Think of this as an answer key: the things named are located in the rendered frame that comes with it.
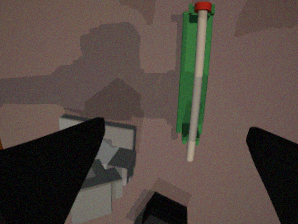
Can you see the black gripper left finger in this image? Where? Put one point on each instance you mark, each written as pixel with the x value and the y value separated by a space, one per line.
pixel 40 179

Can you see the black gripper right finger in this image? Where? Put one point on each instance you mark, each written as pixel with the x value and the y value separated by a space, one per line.
pixel 276 160

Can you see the grey pin with red cap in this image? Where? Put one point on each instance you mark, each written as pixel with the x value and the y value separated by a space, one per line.
pixel 202 9

